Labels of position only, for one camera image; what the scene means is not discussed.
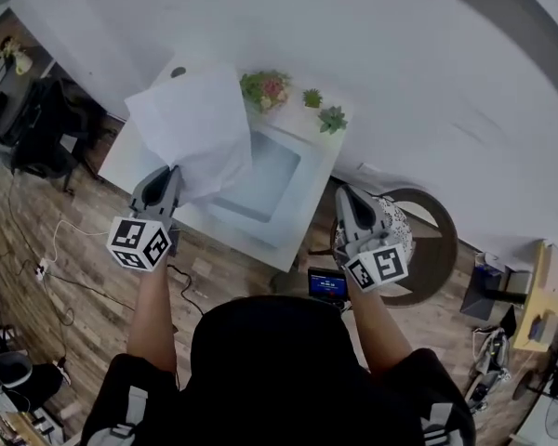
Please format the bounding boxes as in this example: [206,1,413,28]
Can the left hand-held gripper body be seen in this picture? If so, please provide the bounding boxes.
[105,200,182,274]

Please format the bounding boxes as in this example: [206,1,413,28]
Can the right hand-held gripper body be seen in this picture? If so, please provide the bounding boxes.
[336,231,410,294]

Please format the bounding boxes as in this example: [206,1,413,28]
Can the white cloth sheet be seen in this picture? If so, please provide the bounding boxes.
[124,61,255,204]

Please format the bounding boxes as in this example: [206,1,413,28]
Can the person's right forearm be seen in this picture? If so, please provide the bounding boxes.
[350,285,414,376]

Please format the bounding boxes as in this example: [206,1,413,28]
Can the person's left forearm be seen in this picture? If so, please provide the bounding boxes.
[126,261,179,374]

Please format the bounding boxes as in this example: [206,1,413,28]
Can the white table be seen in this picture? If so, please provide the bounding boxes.
[97,46,355,274]

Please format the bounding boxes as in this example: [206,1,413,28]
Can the small black screen device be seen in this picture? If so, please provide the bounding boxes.
[307,267,352,302]

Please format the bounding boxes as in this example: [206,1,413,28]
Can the round brown stool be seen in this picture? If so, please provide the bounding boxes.
[329,186,460,311]

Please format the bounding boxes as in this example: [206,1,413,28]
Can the small leafy potted plant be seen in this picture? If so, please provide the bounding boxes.
[317,105,350,135]

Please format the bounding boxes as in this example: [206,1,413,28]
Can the black bin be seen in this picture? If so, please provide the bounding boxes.
[458,250,527,323]

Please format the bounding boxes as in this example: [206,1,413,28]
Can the black office chair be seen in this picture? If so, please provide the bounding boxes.
[10,76,109,195]

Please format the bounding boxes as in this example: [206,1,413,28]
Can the small spiky potted plant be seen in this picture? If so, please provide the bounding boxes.
[301,87,325,110]

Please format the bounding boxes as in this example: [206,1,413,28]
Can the pink flower bouquet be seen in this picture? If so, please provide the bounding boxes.
[239,68,294,114]

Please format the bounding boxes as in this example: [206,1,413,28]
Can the person's black shirt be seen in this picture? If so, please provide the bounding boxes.
[80,295,476,446]

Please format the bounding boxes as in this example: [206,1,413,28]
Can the light wooden desk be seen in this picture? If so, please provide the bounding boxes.
[511,238,558,353]

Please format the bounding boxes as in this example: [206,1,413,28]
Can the grey office chair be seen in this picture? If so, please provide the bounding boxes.
[0,352,34,390]

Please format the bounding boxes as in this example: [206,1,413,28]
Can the pale flower vase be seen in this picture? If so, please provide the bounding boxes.
[0,36,34,77]

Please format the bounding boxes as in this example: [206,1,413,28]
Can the black cable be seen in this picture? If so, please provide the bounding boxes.
[166,260,206,316]

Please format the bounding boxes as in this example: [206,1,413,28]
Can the white cable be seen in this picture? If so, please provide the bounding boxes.
[36,218,112,278]

